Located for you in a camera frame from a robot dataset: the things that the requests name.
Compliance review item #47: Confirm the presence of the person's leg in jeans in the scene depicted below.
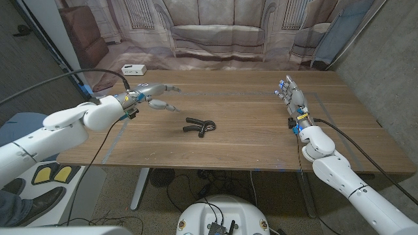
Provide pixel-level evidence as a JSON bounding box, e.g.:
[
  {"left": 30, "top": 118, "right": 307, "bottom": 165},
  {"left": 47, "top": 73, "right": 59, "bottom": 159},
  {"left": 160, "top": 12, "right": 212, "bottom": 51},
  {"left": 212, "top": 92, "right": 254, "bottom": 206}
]
[{"left": 0, "top": 190, "right": 33, "bottom": 228}]

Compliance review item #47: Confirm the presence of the white power box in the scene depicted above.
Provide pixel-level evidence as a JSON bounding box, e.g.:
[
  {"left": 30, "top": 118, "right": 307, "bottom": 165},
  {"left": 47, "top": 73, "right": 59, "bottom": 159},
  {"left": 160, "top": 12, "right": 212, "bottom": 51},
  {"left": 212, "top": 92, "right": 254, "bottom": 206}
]
[{"left": 121, "top": 64, "right": 148, "bottom": 76}]

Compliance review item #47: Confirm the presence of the blue leaning panel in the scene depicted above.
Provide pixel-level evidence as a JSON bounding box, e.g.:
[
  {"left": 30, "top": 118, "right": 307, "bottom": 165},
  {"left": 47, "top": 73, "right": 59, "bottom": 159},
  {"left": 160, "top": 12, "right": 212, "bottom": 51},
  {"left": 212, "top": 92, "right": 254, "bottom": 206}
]
[{"left": 310, "top": 0, "right": 376, "bottom": 68}]

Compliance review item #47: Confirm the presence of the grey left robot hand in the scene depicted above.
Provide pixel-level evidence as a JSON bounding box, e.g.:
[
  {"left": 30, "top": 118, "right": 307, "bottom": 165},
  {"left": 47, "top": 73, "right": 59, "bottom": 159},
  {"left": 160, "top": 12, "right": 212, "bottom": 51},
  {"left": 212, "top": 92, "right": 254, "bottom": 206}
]
[{"left": 123, "top": 82, "right": 182, "bottom": 114}]

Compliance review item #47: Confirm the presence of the black round fan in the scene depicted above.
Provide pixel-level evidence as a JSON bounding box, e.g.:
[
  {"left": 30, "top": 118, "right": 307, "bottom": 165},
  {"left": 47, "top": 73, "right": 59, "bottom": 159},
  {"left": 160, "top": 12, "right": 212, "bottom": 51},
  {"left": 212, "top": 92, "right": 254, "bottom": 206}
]
[{"left": 149, "top": 168, "right": 176, "bottom": 189}]

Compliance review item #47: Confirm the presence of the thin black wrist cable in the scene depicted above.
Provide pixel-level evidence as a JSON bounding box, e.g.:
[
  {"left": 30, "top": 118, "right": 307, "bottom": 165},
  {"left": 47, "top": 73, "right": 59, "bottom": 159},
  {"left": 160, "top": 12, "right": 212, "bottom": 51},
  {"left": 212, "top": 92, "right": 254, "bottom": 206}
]
[
  {"left": 58, "top": 119, "right": 144, "bottom": 228},
  {"left": 295, "top": 133, "right": 340, "bottom": 235}
]

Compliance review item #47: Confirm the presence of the white floor cable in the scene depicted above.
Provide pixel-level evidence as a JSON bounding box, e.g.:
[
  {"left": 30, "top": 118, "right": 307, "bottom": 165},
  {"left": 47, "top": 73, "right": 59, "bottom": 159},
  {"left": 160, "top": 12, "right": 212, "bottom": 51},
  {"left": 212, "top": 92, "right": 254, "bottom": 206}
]
[{"left": 249, "top": 170, "right": 259, "bottom": 208}]

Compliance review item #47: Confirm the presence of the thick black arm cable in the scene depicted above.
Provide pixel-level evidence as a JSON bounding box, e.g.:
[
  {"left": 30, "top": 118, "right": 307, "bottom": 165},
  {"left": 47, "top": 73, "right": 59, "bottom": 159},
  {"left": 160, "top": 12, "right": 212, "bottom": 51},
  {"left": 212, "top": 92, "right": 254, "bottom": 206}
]
[
  {"left": 312, "top": 117, "right": 418, "bottom": 207},
  {"left": 0, "top": 68, "right": 132, "bottom": 106}
]

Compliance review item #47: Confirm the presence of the yellow foot pedal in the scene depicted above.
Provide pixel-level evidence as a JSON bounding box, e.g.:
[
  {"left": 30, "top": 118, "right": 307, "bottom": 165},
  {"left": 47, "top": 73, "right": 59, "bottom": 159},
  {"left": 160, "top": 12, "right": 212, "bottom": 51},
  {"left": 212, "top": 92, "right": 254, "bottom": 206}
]
[
  {"left": 31, "top": 163, "right": 59, "bottom": 185},
  {"left": 53, "top": 164, "right": 82, "bottom": 184}
]

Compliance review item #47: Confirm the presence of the blue tape piece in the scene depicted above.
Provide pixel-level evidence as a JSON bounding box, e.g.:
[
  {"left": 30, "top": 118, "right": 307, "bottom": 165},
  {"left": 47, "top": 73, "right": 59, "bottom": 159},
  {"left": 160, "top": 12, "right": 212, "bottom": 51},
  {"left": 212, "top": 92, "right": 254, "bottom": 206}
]
[{"left": 78, "top": 84, "right": 95, "bottom": 97}]

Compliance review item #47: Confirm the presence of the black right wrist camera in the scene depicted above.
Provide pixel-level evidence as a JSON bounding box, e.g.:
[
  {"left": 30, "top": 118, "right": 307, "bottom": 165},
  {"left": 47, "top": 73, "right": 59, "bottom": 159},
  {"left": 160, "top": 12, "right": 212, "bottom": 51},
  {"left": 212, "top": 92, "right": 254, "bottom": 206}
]
[{"left": 287, "top": 117, "right": 300, "bottom": 135}]

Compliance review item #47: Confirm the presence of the black floor cable bundle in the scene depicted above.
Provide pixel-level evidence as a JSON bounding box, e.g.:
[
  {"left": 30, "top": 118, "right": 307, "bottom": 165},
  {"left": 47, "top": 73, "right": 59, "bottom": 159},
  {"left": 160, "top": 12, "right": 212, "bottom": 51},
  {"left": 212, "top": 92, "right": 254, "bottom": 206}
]
[{"left": 165, "top": 168, "right": 254, "bottom": 215}]

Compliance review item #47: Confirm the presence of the thin black left wrist cable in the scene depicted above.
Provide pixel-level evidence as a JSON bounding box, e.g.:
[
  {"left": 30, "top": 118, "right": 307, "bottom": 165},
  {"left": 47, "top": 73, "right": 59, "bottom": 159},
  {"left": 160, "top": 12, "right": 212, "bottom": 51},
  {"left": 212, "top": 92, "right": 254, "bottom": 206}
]
[{"left": 58, "top": 119, "right": 144, "bottom": 228}]

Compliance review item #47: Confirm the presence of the black device with antenna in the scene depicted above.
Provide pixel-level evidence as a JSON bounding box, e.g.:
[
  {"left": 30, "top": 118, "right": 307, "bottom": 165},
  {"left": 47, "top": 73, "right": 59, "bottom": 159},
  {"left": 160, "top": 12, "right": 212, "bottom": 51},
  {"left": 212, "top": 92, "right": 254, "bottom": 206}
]
[{"left": 207, "top": 220, "right": 236, "bottom": 235}]

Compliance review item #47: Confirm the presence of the printed living room backdrop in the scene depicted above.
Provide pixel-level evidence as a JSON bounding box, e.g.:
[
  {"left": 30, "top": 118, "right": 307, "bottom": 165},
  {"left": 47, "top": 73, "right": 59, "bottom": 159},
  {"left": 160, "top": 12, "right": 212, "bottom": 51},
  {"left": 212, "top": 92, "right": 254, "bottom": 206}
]
[{"left": 54, "top": 0, "right": 388, "bottom": 95}]

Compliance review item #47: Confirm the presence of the black door handle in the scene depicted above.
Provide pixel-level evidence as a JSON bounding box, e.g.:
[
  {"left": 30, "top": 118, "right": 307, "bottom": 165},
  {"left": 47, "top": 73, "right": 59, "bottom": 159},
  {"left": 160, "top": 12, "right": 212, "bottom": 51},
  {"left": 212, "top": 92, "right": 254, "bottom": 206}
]
[{"left": 12, "top": 24, "right": 33, "bottom": 37}]

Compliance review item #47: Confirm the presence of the black grip strengthener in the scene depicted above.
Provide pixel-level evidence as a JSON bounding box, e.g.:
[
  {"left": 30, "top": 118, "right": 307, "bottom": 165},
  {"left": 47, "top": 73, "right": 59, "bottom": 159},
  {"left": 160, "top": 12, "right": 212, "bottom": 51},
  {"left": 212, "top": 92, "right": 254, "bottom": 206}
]
[{"left": 182, "top": 117, "right": 217, "bottom": 138}]

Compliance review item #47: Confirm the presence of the white robot chest plate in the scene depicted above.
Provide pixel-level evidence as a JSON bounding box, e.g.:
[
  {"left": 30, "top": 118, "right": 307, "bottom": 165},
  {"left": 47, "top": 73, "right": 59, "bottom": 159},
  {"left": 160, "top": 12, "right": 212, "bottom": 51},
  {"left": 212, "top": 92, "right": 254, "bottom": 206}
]
[{"left": 0, "top": 225, "right": 132, "bottom": 235}]

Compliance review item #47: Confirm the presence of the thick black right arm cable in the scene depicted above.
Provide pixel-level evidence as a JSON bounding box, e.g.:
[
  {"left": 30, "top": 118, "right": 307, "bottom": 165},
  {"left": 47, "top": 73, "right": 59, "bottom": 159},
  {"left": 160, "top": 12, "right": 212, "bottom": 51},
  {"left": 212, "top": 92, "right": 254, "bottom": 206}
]
[{"left": 312, "top": 117, "right": 418, "bottom": 207}]

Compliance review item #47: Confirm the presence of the grey table leg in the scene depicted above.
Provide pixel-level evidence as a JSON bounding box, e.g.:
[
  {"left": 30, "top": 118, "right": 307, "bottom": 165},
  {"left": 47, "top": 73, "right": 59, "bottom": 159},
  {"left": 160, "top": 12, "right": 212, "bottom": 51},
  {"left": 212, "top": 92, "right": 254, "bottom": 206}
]
[{"left": 296, "top": 171, "right": 318, "bottom": 219}]

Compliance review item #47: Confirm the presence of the white table leg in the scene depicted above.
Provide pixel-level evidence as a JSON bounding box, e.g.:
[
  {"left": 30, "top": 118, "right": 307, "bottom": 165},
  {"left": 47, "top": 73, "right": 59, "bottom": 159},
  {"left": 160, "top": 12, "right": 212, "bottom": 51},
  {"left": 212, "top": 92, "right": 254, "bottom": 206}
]
[{"left": 130, "top": 168, "right": 151, "bottom": 212}]

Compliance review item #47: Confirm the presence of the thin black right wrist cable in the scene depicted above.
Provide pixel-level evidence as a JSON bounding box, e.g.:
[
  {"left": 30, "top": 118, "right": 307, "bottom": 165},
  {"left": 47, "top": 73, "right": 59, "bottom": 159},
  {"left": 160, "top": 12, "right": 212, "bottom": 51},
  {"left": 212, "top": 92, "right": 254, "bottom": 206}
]
[{"left": 295, "top": 133, "right": 340, "bottom": 235}]

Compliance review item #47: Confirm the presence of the white robot torso base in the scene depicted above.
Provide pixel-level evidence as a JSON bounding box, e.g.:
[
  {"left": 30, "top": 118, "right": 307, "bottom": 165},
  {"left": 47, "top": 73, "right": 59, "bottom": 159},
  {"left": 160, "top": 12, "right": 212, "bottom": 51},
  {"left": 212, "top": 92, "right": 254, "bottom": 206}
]
[{"left": 176, "top": 195, "right": 271, "bottom": 235}]

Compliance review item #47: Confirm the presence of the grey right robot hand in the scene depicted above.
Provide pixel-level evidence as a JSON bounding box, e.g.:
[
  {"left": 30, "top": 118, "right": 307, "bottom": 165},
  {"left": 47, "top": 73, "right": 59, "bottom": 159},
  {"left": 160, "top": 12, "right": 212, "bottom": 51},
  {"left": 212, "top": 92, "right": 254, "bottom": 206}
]
[{"left": 274, "top": 75, "right": 315, "bottom": 130}]

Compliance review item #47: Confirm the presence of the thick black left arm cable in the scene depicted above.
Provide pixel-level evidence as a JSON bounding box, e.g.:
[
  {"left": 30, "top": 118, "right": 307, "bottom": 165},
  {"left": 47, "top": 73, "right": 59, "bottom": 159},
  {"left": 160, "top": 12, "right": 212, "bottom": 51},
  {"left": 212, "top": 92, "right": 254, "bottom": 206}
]
[{"left": 0, "top": 68, "right": 132, "bottom": 106}]

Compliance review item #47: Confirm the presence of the white pedal platform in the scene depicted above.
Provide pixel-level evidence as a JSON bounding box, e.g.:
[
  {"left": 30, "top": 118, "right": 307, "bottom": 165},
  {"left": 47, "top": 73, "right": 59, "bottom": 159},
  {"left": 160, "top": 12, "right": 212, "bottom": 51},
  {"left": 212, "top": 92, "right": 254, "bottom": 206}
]
[{"left": 1, "top": 159, "right": 108, "bottom": 228}]

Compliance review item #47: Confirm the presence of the grey tape outline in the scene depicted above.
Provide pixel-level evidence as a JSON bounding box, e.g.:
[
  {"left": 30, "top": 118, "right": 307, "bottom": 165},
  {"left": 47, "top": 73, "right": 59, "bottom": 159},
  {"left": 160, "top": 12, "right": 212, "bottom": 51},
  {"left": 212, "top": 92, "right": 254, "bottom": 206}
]
[{"left": 101, "top": 92, "right": 365, "bottom": 172}]

